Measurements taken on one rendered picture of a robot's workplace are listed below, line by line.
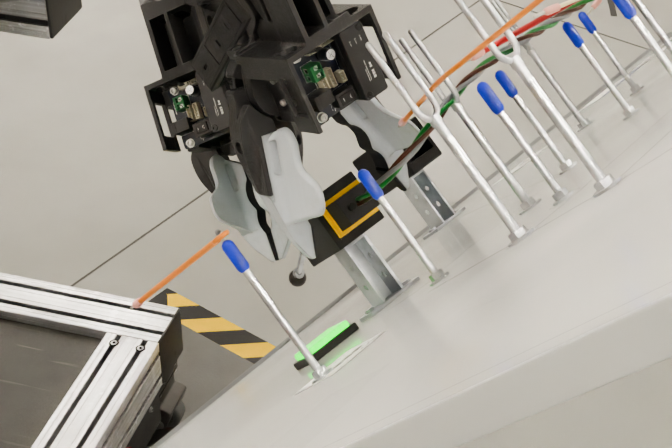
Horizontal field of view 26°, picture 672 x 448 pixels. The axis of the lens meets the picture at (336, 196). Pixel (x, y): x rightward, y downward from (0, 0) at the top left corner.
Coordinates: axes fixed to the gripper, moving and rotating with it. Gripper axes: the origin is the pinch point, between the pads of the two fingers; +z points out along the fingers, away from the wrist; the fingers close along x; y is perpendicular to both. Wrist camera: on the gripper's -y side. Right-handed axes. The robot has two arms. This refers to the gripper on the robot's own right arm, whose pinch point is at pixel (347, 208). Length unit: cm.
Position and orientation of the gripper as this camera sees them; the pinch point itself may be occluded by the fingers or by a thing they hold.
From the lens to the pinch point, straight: 98.9
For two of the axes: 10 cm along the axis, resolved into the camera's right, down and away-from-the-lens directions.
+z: 3.8, 8.4, 3.8
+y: 5.7, 1.1, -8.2
